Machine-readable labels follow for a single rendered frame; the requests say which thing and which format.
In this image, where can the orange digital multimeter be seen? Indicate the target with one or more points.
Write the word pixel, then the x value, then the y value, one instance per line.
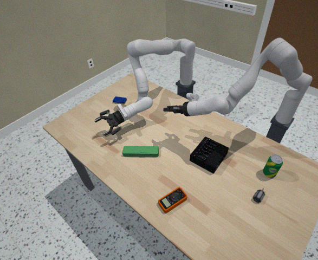
pixel 172 200

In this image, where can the black lighting desk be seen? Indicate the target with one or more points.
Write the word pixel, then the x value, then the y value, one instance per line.
pixel 209 154

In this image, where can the green drink can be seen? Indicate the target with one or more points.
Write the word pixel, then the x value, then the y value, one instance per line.
pixel 272 166

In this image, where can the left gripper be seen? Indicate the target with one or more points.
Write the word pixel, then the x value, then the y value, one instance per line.
pixel 177 109

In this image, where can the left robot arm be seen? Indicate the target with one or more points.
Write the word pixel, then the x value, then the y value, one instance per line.
pixel 282 55

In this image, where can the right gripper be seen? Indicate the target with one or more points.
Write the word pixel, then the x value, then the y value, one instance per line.
pixel 113 119

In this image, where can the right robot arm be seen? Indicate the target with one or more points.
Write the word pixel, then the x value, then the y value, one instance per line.
pixel 161 47

